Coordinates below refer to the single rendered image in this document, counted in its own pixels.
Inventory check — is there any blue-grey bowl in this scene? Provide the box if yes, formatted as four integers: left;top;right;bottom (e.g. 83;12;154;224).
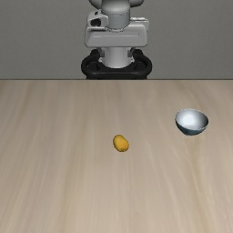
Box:
174;108;209;137

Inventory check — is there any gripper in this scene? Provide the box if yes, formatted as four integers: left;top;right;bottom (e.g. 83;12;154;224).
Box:
84;16;150;59

